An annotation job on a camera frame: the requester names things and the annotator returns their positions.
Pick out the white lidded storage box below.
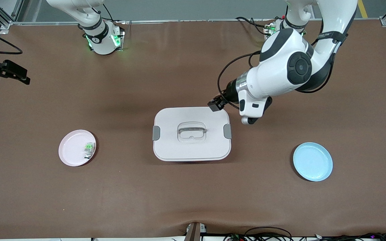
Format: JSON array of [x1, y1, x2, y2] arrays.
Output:
[[152, 106, 232, 162]]

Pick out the pink plate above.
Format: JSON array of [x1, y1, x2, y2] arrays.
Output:
[[58, 130, 97, 167]]

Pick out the brown table mat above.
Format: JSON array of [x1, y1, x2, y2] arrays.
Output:
[[0, 19, 386, 239]]

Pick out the light blue plate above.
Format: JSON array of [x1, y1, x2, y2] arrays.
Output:
[[293, 142, 333, 182]]

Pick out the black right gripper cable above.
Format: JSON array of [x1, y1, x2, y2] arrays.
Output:
[[0, 25, 23, 55]]

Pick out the grey box lid handle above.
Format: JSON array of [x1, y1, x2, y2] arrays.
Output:
[[178, 127, 207, 135]]

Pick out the silver table edge rail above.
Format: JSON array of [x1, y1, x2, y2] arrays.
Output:
[[12, 18, 383, 25]]

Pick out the black arm base cables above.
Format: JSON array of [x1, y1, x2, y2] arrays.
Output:
[[236, 16, 277, 36]]

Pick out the green push button switch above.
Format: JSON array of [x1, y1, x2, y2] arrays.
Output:
[[84, 142, 96, 160]]

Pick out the brown camera mount post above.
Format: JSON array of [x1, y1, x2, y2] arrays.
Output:
[[185, 222, 207, 241]]

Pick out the black cable bundle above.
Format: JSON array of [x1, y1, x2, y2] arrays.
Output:
[[223, 227, 386, 241]]

